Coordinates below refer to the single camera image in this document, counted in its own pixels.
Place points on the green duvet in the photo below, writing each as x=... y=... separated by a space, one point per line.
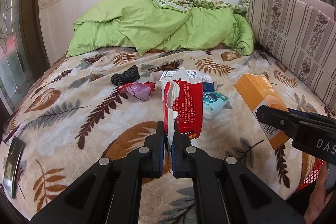
x=164 y=25

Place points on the brown sofa bed frame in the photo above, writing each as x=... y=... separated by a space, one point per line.
x=324 y=7

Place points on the striped floral cushion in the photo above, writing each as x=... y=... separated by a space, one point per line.
x=302 y=38

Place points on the red purple crumpled wrapper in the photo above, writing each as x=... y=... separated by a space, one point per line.
x=141 y=91

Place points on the leaf pattern fleece blanket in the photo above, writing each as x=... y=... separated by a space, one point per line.
x=73 y=116

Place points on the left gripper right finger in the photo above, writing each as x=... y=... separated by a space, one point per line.
x=225 y=190

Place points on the right hand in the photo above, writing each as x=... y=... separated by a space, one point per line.
x=319 y=198

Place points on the white blue medicine box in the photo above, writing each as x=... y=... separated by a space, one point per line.
x=209 y=85

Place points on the orange box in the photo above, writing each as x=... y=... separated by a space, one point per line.
x=256 y=91

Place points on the black plastic bag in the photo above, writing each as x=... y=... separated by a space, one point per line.
x=128 y=76

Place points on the stained glass door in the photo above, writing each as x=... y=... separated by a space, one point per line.
x=16 y=76

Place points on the black smartphone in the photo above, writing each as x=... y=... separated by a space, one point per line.
x=12 y=166

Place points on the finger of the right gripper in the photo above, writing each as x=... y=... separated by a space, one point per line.
x=287 y=121
x=309 y=112

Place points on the torn red carton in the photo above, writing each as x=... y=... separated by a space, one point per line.
x=182 y=108

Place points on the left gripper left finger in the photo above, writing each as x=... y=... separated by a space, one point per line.
x=110 y=190

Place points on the blue cartoon tissue pack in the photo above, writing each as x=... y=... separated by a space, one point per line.
x=213 y=103

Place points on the red mesh trash basket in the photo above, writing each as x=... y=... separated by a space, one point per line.
x=309 y=173

